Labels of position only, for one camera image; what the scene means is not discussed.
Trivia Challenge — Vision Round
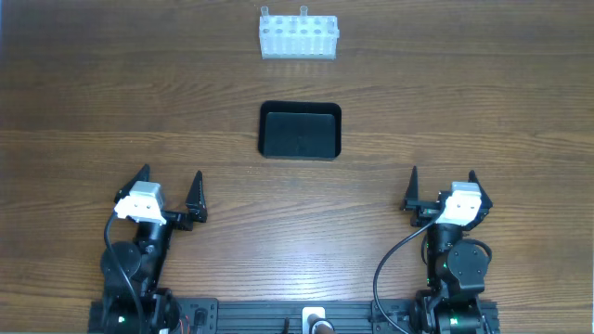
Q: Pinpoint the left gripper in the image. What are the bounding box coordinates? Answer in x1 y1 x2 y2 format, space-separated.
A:
114 163 209 232

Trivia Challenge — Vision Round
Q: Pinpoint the mounting rail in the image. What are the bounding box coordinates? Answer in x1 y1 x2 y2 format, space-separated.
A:
87 296 502 334

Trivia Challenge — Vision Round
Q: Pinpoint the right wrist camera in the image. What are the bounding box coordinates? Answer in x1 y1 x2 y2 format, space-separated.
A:
435 181 484 227

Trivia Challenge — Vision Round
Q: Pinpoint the black tray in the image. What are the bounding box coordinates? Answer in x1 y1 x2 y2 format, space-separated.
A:
257 99 343 162

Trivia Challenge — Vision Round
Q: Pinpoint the black cable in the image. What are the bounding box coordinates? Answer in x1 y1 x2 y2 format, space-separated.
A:
102 211 148 334
372 213 442 334

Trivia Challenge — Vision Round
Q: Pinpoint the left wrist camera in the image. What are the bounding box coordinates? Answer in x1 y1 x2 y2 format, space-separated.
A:
113 180 167 226

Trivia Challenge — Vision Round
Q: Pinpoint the white test tube rack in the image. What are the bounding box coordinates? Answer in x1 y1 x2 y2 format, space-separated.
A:
258 13 341 61

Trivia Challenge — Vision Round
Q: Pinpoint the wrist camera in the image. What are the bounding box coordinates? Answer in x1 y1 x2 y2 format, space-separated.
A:
113 180 167 226
435 181 484 227

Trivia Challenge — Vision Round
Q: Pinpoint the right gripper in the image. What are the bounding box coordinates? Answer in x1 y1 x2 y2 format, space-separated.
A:
400 165 494 228

